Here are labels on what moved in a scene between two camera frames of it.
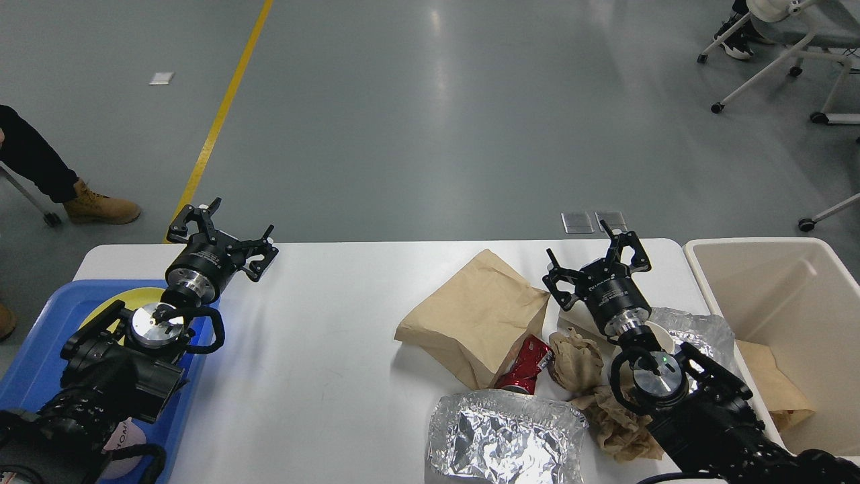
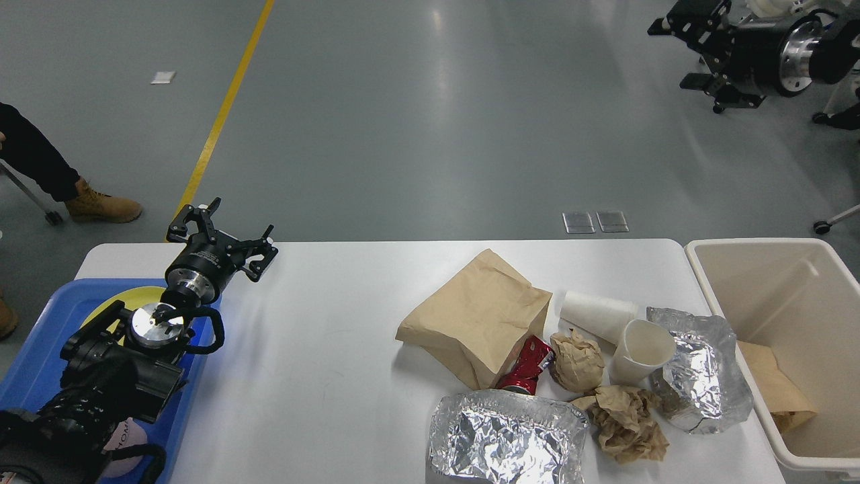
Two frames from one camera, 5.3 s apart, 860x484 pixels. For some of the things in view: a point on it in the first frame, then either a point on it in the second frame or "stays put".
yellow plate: (133, 299) stays put
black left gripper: (206, 261) stays put
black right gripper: (609, 288) to (768, 57)
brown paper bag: (476, 320) stays put
